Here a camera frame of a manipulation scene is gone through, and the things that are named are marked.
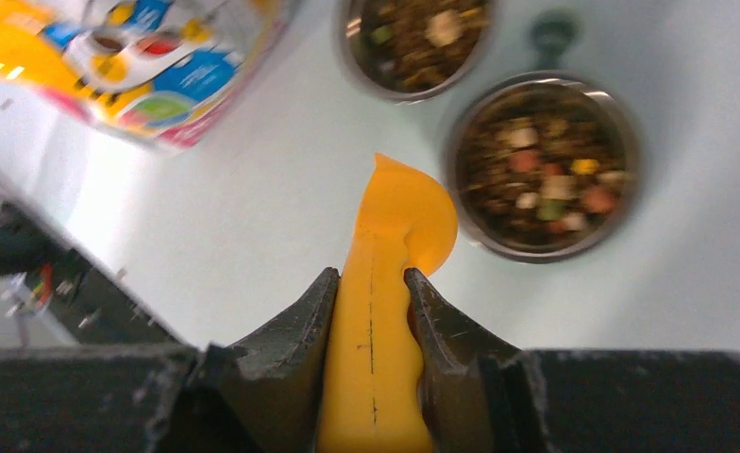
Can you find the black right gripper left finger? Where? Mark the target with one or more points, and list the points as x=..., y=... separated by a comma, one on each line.
x=261, y=394

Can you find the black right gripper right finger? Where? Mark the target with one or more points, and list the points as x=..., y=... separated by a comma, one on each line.
x=482, y=394

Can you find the yellow plastic scoop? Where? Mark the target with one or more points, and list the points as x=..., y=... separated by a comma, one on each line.
x=406, y=219

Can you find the pet food bag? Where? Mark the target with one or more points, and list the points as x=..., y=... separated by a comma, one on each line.
x=152, y=71

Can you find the right steel bowl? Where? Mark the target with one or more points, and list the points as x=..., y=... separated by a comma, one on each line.
x=543, y=167

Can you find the steel bowl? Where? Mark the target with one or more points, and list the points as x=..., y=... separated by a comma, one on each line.
x=408, y=52
x=543, y=167

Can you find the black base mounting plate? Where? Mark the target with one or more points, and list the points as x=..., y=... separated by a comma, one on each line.
x=49, y=276

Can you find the left steel bowl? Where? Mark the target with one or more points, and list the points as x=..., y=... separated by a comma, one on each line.
x=408, y=52

